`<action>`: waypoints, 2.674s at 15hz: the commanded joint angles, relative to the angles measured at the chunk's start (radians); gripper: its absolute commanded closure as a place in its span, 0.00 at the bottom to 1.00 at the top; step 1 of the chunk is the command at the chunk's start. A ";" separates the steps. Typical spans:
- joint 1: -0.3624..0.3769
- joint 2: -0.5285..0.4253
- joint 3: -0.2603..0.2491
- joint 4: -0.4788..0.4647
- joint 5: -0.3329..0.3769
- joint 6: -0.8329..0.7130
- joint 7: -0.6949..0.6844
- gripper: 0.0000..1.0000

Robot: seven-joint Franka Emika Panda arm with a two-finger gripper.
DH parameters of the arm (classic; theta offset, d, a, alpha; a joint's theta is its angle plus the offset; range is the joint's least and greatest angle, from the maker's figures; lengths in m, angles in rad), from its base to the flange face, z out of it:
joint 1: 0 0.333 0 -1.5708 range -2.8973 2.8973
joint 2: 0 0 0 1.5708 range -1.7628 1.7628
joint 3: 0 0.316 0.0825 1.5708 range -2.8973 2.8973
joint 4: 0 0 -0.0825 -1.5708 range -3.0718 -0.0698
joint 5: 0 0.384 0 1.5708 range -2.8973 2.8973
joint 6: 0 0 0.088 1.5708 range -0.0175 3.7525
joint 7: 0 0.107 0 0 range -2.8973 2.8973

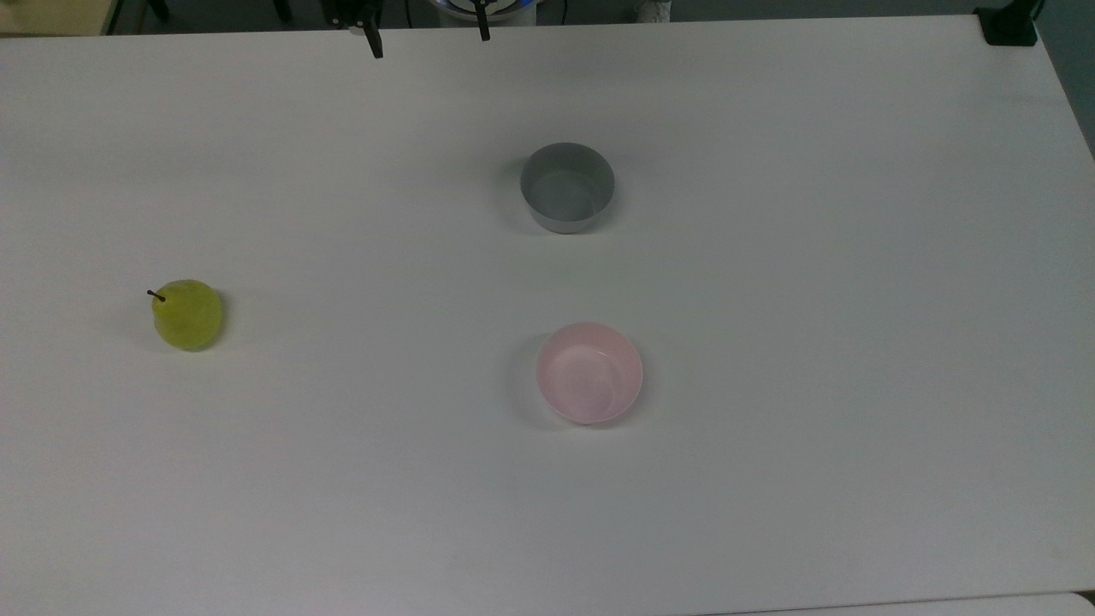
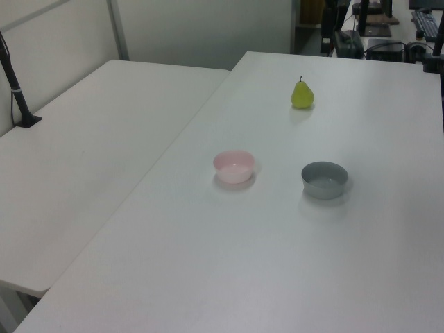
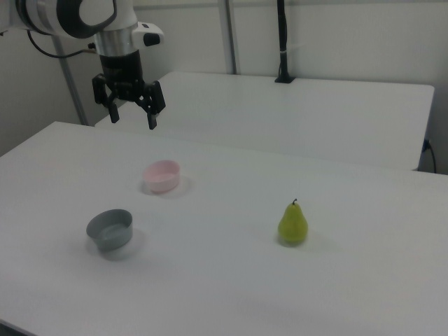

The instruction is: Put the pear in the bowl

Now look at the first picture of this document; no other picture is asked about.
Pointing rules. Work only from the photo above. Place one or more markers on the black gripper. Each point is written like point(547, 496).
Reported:
point(351, 10)

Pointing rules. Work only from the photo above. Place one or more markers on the green yellow pear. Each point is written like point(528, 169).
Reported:
point(188, 316)

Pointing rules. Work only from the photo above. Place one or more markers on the grey bowl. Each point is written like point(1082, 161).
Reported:
point(565, 192)

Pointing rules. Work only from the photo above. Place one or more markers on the pink bowl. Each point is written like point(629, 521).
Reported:
point(590, 376)

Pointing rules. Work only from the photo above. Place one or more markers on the black chair leg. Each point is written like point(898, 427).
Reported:
point(159, 8)
point(282, 8)

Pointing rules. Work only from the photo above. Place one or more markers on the light wooden board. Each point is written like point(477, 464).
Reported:
point(51, 15)

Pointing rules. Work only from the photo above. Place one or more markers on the black table clamp mount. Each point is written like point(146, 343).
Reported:
point(1008, 26)

